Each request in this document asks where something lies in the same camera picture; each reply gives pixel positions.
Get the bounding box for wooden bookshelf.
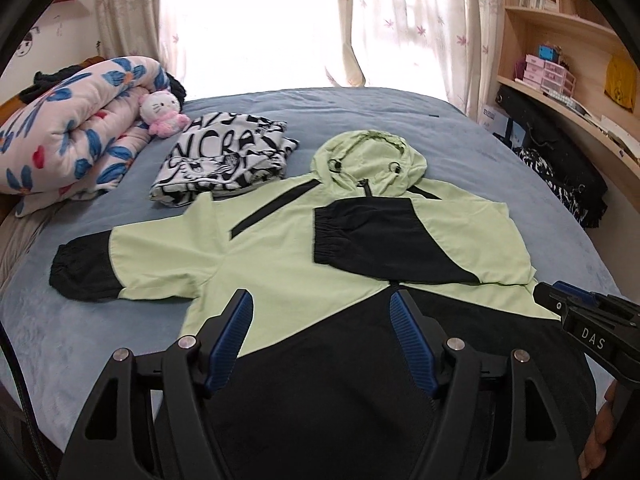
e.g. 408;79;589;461
492;0;640;198

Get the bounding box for green and black hooded jacket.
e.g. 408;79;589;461
49;130;598;480

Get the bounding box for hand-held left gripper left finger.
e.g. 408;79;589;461
59;288;254;480

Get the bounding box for bed with blue sheet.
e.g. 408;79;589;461
0;86;640;466

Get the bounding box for floral curtain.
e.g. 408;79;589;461
95;0;179;68
325;0;507;117

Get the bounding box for white cardboard box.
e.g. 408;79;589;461
477;102;512;134

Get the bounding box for yellow cloth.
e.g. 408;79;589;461
604;52;639;111

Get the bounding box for floral quilt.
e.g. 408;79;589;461
0;56;173;218

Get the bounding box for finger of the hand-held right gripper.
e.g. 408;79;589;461
552;281;601;307
532;283;569;319

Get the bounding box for black and white printed garment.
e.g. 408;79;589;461
149;112;301;209

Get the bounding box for person's right hand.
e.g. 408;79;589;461
586;381;622;472

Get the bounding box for black and white patterned cloth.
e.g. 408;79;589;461
515;147;608;229

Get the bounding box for black bag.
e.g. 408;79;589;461
492;84;608;196

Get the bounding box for pink drawer organizer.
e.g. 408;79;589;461
515;54;578;98

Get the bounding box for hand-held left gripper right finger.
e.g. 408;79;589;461
389;288;586;480

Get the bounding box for white and pink plush cat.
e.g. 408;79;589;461
137;91;191;138

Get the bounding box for white papers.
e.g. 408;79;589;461
570;95;640;161

